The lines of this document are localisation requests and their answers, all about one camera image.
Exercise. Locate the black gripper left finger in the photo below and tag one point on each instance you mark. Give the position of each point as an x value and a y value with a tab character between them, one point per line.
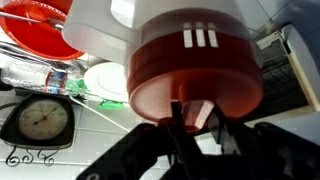
181	130

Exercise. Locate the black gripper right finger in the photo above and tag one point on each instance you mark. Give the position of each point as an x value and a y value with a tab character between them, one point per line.
223	130

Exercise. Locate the red plastic jug lid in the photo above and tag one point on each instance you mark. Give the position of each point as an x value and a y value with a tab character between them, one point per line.
200	86

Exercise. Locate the translucent white plastic jug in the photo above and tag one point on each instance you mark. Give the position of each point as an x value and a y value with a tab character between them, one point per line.
96	33

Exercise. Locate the green plastic wrapper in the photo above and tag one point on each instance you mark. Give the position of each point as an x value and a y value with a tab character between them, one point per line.
110	105

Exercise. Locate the white round plate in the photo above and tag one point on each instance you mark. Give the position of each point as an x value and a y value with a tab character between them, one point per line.
106	81

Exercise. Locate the black ornate table clock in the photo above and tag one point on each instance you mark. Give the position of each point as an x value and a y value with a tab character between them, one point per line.
41	120

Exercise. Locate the clear plastic water bottle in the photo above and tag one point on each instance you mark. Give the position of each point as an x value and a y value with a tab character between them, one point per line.
30	78

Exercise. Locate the red plastic colander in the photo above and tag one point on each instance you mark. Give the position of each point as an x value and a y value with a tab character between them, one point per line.
33	36

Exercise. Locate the thin metal spoon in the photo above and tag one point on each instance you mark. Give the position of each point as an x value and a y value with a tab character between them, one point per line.
20	16

